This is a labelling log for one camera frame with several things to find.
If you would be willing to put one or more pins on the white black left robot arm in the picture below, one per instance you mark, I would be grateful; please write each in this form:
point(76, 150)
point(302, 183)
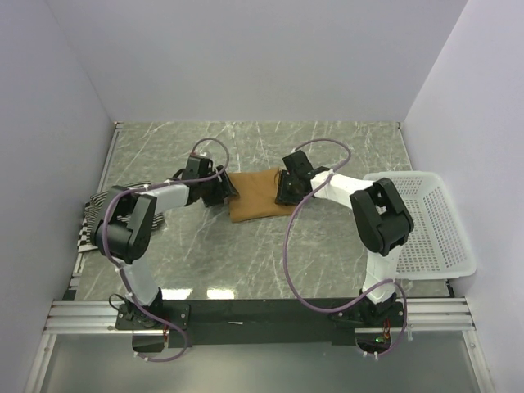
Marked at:
point(123, 228)

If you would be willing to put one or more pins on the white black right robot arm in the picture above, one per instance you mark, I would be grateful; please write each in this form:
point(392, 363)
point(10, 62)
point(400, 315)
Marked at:
point(368, 221)

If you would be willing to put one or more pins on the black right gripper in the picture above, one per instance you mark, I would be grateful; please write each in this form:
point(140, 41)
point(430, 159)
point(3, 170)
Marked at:
point(282, 194)

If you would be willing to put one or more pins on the black white striped tank top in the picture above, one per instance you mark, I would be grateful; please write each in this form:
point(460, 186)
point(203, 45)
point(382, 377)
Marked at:
point(83, 242)

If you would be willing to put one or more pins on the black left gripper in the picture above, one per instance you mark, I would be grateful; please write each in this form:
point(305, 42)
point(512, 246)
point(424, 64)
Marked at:
point(224, 190)

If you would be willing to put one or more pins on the white plastic laundry basket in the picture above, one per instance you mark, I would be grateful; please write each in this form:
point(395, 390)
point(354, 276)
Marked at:
point(438, 247)

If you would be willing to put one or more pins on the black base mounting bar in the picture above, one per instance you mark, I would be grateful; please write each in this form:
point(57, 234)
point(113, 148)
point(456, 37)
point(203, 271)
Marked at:
point(236, 322)

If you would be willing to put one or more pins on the purple striped tank top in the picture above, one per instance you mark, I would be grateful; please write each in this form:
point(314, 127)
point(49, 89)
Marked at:
point(93, 212)

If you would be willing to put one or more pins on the orange garment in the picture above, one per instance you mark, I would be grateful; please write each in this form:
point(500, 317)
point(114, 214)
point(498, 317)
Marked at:
point(257, 192)

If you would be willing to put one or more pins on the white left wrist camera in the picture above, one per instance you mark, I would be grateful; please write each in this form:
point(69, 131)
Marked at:
point(201, 154)

